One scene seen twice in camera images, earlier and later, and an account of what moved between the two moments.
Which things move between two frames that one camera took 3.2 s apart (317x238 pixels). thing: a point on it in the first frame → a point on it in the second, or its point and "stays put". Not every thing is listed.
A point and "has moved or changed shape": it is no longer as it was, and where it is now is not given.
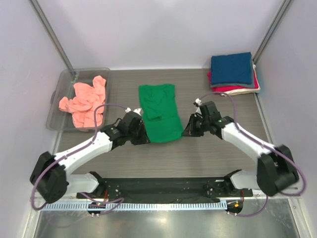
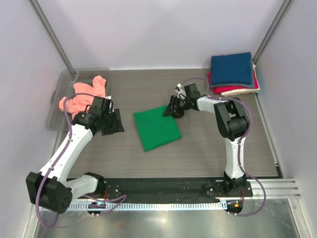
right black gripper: [193, 126] → [175, 106]
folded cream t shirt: [243, 91] stays put
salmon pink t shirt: [83, 105] stays put
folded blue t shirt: [231, 69] stays put
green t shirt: [160, 110] has moved or changed shape
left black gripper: [139, 132] → [112, 123]
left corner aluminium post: [51, 33] stays put
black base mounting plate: [167, 188] stays put
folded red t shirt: [225, 89] stays put
